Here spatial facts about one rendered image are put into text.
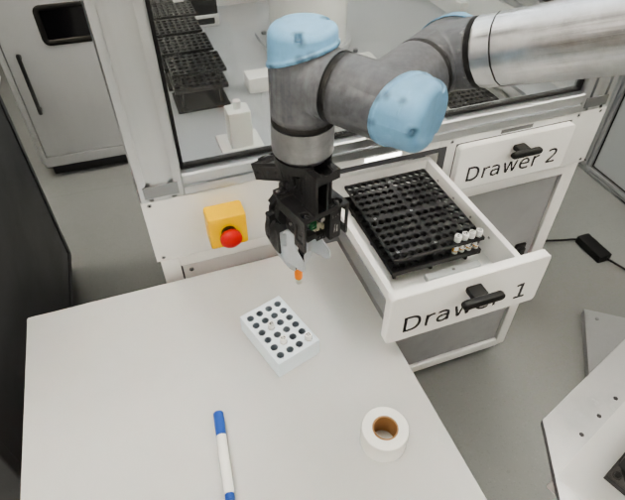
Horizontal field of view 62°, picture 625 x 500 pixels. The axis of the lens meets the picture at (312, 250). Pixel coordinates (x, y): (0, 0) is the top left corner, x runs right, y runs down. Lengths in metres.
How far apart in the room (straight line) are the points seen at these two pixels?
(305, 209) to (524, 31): 0.31
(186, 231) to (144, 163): 0.17
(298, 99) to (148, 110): 0.37
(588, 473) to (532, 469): 0.87
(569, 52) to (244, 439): 0.66
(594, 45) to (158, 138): 0.63
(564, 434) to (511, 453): 0.85
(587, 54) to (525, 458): 1.40
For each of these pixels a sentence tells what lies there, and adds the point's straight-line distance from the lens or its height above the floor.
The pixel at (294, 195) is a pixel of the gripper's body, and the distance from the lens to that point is 0.68.
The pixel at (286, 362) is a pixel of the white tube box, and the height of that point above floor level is 0.79.
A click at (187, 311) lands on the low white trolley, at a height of 0.76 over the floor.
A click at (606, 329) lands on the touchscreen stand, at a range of 2.14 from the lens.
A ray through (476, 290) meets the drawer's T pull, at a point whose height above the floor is 0.91.
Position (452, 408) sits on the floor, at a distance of 1.81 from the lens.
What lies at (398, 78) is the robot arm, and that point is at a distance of 0.52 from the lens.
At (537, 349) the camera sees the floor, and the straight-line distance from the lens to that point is 2.03.
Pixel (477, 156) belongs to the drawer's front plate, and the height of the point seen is 0.90.
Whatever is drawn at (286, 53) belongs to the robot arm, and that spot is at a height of 1.31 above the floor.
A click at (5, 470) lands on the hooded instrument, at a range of 1.23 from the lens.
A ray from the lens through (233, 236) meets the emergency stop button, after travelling 0.96.
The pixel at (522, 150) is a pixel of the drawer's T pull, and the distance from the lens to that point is 1.21.
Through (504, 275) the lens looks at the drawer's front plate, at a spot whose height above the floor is 0.91.
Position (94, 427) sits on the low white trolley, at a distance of 0.93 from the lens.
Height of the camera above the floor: 1.53
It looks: 44 degrees down
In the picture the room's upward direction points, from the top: straight up
